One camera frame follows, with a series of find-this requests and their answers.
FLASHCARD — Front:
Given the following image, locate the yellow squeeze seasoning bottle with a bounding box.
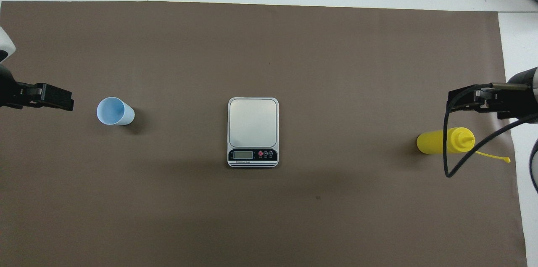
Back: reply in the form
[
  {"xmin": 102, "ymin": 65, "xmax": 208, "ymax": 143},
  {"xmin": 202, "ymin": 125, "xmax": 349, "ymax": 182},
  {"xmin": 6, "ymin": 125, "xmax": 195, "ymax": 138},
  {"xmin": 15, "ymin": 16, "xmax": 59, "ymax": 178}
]
[{"xmin": 416, "ymin": 127, "xmax": 511, "ymax": 164}]

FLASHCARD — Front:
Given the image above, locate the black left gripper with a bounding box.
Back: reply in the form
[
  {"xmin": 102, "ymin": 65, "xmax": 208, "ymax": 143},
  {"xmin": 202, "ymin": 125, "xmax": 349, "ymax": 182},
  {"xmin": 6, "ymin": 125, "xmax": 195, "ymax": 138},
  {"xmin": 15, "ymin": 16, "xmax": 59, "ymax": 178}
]
[{"xmin": 0, "ymin": 64, "xmax": 75, "ymax": 111}]

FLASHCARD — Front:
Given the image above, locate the brown table mat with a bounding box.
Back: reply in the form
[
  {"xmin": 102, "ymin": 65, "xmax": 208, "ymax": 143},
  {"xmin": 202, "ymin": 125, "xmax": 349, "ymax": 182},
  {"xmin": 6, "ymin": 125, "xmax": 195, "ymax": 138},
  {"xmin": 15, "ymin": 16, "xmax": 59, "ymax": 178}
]
[{"xmin": 0, "ymin": 1, "xmax": 528, "ymax": 267}]

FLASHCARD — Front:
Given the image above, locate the silver digital kitchen scale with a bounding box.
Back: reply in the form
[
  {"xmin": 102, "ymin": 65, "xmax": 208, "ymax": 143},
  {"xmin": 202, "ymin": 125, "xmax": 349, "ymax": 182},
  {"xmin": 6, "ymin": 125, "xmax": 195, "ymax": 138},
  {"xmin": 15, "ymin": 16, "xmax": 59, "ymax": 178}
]
[{"xmin": 227, "ymin": 97, "xmax": 280, "ymax": 169}]

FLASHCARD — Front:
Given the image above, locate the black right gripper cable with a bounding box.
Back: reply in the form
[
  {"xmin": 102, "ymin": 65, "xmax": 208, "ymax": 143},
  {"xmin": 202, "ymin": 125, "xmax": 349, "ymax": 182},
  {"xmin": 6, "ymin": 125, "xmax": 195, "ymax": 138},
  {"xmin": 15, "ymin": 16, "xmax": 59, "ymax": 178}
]
[{"xmin": 443, "ymin": 83, "xmax": 538, "ymax": 178}]

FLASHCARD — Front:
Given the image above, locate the light blue plastic cup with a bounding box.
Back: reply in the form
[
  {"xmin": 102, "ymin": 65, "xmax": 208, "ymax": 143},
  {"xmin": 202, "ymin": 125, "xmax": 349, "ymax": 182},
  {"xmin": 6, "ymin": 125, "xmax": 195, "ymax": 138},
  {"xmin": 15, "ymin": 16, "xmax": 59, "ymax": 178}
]
[{"xmin": 97, "ymin": 97, "xmax": 135, "ymax": 126}]

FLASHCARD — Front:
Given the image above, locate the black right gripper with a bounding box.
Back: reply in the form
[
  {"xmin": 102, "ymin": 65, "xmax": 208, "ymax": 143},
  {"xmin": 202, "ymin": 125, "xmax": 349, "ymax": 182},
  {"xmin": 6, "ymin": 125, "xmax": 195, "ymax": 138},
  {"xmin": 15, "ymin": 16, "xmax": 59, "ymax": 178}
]
[{"xmin": 447, "ymin": 69, "xmax": 538, "ymax": 124}]

